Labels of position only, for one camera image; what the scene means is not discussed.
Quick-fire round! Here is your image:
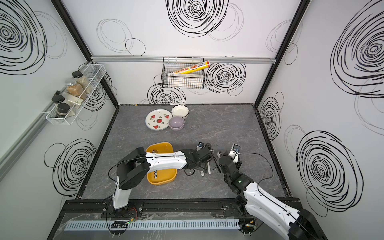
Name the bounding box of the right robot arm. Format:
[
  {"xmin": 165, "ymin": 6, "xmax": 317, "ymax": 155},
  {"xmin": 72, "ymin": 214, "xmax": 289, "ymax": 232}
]
[{"xmin": 219, "ymin": 155, "xmax": 327, "ymax": 240}]

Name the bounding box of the yellow storage box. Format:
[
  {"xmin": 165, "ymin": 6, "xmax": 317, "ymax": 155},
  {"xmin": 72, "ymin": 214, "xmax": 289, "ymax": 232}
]
[{"xmin": 146, "ymin": 142, "xmax": 178, "ymax": 186}]

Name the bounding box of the front black lid jar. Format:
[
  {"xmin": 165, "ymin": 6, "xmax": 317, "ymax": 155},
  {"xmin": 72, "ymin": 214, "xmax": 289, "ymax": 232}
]
[{"xmin": 56, "ymin": 103, "xmax": 71, "ymax": 119}]

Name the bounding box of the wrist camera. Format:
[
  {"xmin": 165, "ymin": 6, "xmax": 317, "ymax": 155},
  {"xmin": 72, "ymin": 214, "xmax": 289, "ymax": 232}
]
[
  {"xmin": 229, "ymin": 144, "xmax": 241, "ymax": 164},
  {"xmin": 196, "ymin": 142, "xmax": 205, "ymax": 151}
]

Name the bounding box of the white cable duct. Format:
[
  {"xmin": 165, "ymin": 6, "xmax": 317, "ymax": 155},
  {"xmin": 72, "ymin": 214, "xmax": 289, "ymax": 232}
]
[{"xmin": 62, "ymin": 219, "xmax": 241, "ymax": 231}]

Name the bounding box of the white scalloped bowl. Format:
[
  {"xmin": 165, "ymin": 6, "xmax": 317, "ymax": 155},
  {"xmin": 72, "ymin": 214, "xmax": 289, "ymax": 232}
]
[{"xmin": 171, "ymin": 105, "xmax": 190, "ymax": 120}]

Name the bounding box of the spice jar black lid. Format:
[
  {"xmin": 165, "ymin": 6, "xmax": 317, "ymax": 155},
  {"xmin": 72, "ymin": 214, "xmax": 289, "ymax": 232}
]
[{"xmin": 72, "ymin": 71, "xmax": 90, "ymax": 93}]

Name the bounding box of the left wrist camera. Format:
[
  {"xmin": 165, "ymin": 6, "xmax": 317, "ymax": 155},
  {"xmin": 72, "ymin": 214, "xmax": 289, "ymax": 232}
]
[{"xmin": 196, "ymin": 142, "xmax": 205, "ymax": 151}]

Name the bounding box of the watermelon pattern plate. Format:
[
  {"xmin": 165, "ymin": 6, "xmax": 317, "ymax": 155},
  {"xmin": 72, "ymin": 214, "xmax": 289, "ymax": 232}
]
[{"xmin": 145, "ymin": 109, "xmax": 173, "ymax": 131}]

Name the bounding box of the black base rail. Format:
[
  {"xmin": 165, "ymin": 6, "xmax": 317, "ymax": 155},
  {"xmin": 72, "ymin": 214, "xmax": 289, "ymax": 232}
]
[{"xmin": 61, "ymin": 197, "xmax": 304, "ymax": 218}]

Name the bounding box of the aluminium wall rail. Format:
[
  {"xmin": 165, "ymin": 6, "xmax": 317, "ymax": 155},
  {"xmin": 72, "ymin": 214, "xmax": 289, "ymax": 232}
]
[{"xmin": 91, "ymin": 55, "xmax": 276, "ymax": 64}]

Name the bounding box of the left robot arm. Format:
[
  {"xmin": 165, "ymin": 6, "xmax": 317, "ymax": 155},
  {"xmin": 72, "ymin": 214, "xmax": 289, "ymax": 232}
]
[{"xmin": 112, "ymin": 147, "xmax": 213, "ymax": 210}]

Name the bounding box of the clear wall shelf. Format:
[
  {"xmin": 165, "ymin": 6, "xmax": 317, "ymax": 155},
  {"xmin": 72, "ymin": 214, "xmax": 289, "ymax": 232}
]
[{"xmin": 46, "ymin": 64, "xmax": 107, "ymax": 126}]

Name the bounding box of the brown spice jar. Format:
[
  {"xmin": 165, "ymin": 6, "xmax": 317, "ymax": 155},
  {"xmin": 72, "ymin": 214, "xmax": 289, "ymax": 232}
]
[{"xmin": 65, "ymin": 79, "xmax": 87, "ymax": 100}]

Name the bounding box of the black wire basket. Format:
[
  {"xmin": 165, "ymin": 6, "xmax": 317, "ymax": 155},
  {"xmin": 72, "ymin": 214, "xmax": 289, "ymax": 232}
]
[{"xmin": 161, "ymin": 61, "xmax": 206, "ymax": 90}]

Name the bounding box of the yellow foil roll box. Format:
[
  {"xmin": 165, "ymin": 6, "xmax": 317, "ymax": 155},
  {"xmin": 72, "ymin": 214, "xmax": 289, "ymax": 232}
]
[{"xmin": 173, "ymin": 61, "xmax": 211, "ymax": 74}]

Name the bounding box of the purple bowl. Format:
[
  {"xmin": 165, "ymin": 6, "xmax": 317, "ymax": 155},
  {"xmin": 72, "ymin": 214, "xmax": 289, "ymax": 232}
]
[{"xmin": 169, "ymin": 116, "xmax": 185, "ymax": 131}]

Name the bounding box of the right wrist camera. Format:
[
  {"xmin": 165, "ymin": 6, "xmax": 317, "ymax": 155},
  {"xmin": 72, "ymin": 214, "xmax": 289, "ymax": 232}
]
[{"xmin": 229, "ymin": 144, "xmax": 241, "ymax": 164}]

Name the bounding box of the cow pattern handle spoon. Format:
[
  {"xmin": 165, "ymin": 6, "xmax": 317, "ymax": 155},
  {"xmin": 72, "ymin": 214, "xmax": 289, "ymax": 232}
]
[{"xmin": 152, "ymin": 150, "xmax": 158, "ymax": 180}]

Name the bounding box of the black long spoon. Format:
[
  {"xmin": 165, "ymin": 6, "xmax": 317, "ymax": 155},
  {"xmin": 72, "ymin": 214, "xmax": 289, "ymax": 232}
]
[{"xmin": 205, "ymin": 143, "xmax": 222, "ymax": 173}]

